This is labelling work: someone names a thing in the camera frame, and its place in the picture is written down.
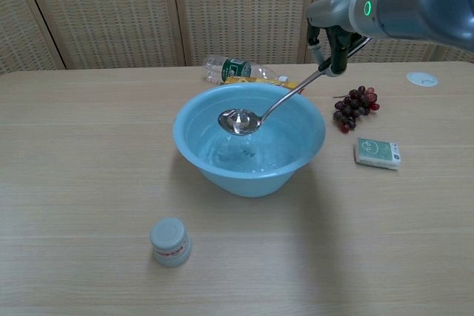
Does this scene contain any stainless steel ladle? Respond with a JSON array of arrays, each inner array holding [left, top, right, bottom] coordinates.
[[217, 36, 373, 136]]

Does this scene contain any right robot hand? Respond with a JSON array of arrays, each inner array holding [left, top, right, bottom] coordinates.
[[306, 0, 371, 78]]

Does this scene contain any yellow snack packet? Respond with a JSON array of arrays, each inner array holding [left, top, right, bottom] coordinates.
[[221, 76, 307, 95]]

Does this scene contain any round white table grommet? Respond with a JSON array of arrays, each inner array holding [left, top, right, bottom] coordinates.
[[405, 71, 439, 87]]

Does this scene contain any clear bottle with green label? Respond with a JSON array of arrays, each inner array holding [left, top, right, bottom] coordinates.
[[201, 55, 290, 86]]

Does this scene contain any white jar with red label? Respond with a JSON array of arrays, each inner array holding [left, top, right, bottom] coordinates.
[[149, 218, 193, 268]]

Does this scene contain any green and white tissue pack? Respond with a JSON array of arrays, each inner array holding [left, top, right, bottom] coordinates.
[[354, 137, 402, 172]]

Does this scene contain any dark red grape bunch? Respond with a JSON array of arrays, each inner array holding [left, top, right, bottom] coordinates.
[[332, 86, 381, 135]]

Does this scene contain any light blue plastic basin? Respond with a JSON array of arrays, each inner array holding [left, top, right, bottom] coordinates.
[[172, 84, 327, 198]]

